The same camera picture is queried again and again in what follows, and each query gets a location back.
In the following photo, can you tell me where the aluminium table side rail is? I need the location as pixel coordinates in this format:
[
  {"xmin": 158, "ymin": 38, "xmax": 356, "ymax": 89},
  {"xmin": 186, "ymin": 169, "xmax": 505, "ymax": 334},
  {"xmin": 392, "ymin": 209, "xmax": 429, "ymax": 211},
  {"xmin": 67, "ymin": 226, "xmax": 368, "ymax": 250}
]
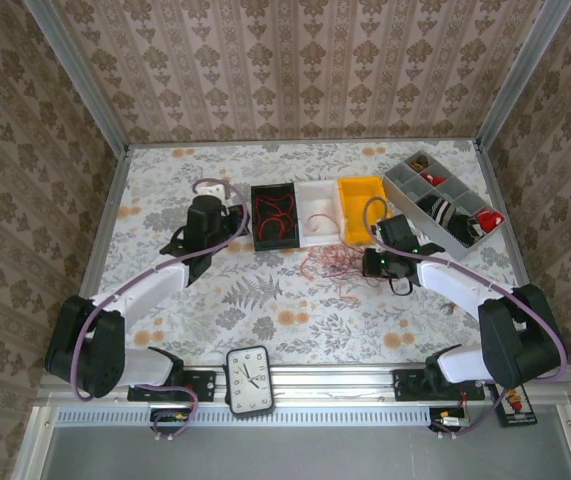
[
  {"xmin": 58, "ymin": 147, "xmax": 132, "ymax": 369},
  {"xmin": 474, "ymin": 142, "xmax": 557, "ymax": 365}
]

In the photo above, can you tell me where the black white striped cloth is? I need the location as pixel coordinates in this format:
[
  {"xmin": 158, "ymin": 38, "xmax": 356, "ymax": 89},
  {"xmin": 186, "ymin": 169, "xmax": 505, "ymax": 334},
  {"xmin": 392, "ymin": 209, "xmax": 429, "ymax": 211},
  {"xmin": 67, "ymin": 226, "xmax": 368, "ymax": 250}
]
[{"xmin": 417, "ymin": 195, "xmax": 460, "ymax": 227}]

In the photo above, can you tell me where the grey compartment organizer box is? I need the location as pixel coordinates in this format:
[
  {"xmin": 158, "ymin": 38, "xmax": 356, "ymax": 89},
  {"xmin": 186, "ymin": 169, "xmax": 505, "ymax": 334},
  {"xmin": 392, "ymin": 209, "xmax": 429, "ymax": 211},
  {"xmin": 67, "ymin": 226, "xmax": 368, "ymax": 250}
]
[{"xmin": 382, "ymin": 149, "xmax": 507, "ymax": 262}]

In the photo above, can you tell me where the white plastic bin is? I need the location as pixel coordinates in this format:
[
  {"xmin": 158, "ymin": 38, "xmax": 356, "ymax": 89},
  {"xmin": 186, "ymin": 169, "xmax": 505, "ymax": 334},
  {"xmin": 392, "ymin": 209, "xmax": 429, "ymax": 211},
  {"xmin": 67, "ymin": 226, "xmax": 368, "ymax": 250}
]
[{"xmin": 294, "ymin": 179, "xmax": 349, "ymax": 249}]

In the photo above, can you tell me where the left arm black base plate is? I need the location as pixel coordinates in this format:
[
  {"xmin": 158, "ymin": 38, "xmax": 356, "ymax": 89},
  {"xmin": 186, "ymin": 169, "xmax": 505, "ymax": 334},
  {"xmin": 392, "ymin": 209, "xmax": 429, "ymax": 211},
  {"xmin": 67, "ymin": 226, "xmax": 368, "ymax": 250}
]
[{"xmin": 127, "ymin": 369, "xmax": 216, "ymax": 404}]

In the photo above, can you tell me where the black terminal board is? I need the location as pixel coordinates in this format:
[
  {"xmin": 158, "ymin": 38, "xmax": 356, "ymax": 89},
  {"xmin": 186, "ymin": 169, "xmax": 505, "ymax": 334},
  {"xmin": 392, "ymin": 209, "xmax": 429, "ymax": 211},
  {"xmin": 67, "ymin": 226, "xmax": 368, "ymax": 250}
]
[{"xmin": 494, "ymin": 382, "xmax": 536, "ymax": 429}]

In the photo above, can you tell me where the grey metal front panel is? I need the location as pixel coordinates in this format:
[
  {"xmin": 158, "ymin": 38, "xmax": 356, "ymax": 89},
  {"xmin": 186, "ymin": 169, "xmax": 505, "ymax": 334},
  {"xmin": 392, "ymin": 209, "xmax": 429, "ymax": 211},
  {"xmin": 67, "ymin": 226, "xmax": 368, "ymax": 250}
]
[{"xmin": 12, "ymin": 404, "xmax": 571, "ymax": 480}]

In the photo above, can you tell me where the aluminium frame post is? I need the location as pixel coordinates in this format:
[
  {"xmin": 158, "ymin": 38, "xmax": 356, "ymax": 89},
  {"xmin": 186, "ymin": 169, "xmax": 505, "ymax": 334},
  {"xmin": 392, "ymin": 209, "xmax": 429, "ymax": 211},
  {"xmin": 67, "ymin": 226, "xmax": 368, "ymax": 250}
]
[
  {"xmin": 474, "ymin": 0, "xmax": 571, "ymax": 151},
  {"xmin": 21, "ymin": 0, "xmax": 132, "ymax": 155}
]

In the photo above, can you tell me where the thin purple cable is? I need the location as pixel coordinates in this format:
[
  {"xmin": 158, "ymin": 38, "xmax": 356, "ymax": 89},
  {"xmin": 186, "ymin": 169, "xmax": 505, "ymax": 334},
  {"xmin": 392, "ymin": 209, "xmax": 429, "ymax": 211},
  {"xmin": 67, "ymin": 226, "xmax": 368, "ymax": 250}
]
[{"xmin": 329, "ymin": 257, "xmax": 366, "ymax": 302}]

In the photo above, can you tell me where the aluminium front rail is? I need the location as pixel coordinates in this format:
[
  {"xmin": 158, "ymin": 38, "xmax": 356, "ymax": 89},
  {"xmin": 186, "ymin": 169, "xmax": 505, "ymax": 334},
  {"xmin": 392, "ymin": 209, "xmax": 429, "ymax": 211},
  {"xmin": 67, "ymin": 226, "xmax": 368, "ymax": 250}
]
[{"xmin": 39, "ymin": 363, "xmax": 571, "ymax": 407}]

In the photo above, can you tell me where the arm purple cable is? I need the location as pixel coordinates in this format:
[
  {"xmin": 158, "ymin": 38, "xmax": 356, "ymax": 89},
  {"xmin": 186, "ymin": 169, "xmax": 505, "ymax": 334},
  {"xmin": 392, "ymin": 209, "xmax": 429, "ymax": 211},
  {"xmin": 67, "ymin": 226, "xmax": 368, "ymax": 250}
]
[
  {"xmin": 363, "ymin": 197, "xmax": 569, "ymax": 442},
  {"xmin": 70, "ymin": 178, "xmax": 251, "ymax": 444}
]

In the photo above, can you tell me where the yellow plastic bin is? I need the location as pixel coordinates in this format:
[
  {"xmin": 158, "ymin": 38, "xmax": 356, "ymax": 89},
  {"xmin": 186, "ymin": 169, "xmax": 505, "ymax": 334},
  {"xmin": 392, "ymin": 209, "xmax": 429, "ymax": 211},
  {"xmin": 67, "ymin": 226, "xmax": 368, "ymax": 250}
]
[{"xmin": 337, "ymin": 175, "xmax": 391, "ymax": 246}]

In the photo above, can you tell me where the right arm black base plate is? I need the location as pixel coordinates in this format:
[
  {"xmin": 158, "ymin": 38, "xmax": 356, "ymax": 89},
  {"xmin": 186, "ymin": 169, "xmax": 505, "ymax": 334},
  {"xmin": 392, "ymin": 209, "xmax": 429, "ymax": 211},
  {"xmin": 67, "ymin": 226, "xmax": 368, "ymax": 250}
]
[{"xmin": 393, "ymin": 368, "xmax": 486, "ymax": 404}]

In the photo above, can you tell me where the thin pink cable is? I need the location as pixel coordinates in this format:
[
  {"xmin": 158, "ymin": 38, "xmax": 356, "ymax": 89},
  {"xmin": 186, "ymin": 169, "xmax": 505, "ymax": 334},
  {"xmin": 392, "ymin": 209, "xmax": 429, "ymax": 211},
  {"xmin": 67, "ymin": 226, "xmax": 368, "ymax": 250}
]
[{"xmin": 306, "ymin": 213, "xmax": 342, "ymax": 237}]

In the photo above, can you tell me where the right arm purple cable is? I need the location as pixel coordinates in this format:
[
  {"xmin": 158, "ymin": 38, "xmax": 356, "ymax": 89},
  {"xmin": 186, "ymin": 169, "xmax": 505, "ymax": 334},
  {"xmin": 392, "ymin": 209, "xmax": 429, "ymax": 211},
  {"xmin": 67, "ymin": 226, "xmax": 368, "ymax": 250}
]
[{"xmin": 363, "ymin": 197, "xmax": 569, "ymax": 442}]

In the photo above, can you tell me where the red white toy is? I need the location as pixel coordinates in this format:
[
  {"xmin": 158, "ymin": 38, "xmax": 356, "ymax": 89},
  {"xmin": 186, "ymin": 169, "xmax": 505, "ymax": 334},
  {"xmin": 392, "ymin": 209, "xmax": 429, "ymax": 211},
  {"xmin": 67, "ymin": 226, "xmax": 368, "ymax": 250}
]
[{"xmin": 474, "ymin": 208, "xmax": 506, "ymax": 234}]

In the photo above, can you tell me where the thin red cable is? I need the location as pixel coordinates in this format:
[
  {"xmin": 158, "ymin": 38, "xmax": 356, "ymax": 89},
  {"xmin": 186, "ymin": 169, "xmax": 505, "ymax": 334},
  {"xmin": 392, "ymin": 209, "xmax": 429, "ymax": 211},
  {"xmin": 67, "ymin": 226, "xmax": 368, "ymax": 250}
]
[
  {"xmin": 255, "ymin": 193, "xmax": 296, "ymax": 239},
  {"xmin": 257, "ymin": 197, "xmax": 296, "ymax": 240}
]

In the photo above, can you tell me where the black cloth item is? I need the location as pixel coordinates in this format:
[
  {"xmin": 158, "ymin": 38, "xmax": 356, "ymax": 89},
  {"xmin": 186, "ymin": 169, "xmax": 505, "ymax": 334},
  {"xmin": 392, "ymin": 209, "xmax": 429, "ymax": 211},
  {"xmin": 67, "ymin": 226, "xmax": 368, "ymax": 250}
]
[{"xmin": 444, "ymin": 213, "xmax": 487, "ymax": 247}]

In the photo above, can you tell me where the small black circuit board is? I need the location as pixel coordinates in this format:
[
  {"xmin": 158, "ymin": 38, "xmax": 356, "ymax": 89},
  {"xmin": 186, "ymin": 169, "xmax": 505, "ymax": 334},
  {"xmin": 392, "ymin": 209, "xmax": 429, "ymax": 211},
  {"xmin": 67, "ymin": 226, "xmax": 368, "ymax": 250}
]
[
  {"xmin": 148, "ymin": 408, "xmax": 192, "ymax": 435},
  {"xmin": 428, "ymin": 407, "xmax": 470, "ymax": 434}
]

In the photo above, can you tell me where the black white analog clock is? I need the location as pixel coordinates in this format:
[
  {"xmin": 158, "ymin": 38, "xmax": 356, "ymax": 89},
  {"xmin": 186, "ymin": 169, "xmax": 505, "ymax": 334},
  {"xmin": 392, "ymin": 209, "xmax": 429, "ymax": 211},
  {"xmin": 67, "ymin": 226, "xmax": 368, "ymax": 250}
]
[{"xmin": 224, "ymin": 344, "xmax": 275, "ymax": 419}]

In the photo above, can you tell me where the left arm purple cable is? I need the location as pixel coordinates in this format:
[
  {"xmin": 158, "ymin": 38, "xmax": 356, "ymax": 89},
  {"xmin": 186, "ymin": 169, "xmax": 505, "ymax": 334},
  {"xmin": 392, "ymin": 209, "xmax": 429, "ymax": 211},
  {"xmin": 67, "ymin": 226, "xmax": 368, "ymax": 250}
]
[{"xmin": 70, "ymin": 178, "xmax": 251, "ymax": 444}]

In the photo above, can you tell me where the floral tablecloth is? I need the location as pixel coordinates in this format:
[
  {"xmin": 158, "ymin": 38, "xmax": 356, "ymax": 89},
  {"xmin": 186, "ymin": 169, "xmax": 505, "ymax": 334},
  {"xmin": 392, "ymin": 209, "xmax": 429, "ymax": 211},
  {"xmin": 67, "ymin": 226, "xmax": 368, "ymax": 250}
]
[{"xmin": 78, "ymin": 139, "xmax": 550, "ymax": 369}]

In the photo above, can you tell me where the slotted grey cable duct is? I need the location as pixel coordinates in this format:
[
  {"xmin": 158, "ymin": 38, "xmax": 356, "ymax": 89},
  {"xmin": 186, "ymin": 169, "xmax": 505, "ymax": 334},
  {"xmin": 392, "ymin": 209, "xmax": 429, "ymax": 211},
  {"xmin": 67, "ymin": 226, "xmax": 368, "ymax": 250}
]
[{"xmin": 53, "ymin": 405, "xmax": 511, "ymax": 427}]

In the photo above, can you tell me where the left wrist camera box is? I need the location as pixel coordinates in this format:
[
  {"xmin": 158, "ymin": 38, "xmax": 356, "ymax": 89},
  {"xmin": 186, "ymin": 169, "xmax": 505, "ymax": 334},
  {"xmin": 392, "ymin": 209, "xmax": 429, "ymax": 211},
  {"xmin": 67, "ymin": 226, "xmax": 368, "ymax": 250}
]
[{"xmin": 198, "ymin": 182, "xmax": 230, "ymax": 202}]

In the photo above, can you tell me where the black plastic bin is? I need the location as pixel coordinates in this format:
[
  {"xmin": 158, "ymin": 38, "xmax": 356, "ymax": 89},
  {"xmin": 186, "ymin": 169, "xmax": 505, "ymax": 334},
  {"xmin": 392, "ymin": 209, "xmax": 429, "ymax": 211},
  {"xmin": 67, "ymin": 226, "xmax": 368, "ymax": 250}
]
[{"xmin": 249, "ymin": 182, "xmax": 301, "ymax": 252}]

